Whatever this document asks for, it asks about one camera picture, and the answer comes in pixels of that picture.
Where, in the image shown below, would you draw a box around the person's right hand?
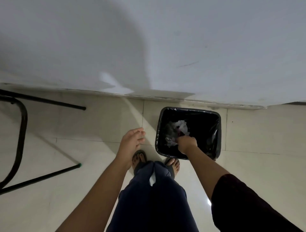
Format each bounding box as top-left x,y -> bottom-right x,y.
177,135 -> 198,155

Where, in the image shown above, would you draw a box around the person's left hand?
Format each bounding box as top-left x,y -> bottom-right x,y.
115,127 -> 146,170

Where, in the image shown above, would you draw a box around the person's right forearm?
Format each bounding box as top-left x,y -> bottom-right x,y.
185,146 -> 231,202

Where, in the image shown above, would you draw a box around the person's left forearm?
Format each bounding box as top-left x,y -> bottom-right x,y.
55,160 -> 131,232

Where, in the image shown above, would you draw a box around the clear crumpled plastic wrapper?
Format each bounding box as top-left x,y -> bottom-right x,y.
164,136 -> 180,148

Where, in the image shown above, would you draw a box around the crumpled white paper waste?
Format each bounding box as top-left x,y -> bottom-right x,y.
170,120 -> 190,136

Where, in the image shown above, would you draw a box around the black plastic bin liner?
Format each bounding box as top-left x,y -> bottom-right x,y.
155,107 -> 221,160

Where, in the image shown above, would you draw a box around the person's left foot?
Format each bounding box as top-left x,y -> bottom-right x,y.
133,152 -> 148,168

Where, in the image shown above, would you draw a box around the person's foot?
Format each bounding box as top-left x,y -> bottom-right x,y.
166,158 -> 180,177
133,152 -> 148,168

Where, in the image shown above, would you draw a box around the person's right foot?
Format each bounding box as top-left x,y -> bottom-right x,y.
166,158 -> 180,177

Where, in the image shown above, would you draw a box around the dark left sandal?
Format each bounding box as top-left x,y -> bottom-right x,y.
132,150 -> 149,176

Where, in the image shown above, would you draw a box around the dark sandal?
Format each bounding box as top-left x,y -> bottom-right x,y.
164,157 -> 180,180
132,150 -> 149,176

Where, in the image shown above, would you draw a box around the dark right sandal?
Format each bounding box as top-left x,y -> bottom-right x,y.
164,157 -> 180,180

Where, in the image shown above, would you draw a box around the black square waste bin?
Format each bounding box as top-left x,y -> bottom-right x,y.
155,107 -> 222,161

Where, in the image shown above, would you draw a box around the navy blue trousers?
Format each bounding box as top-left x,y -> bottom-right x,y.
106,161 -> 199,232

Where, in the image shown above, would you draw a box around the black shirt sleeve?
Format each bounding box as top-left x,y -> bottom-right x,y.
211,174 -> 306,232

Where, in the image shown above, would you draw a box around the black metal tube frame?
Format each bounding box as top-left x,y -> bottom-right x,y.
0,89 -> 87,195

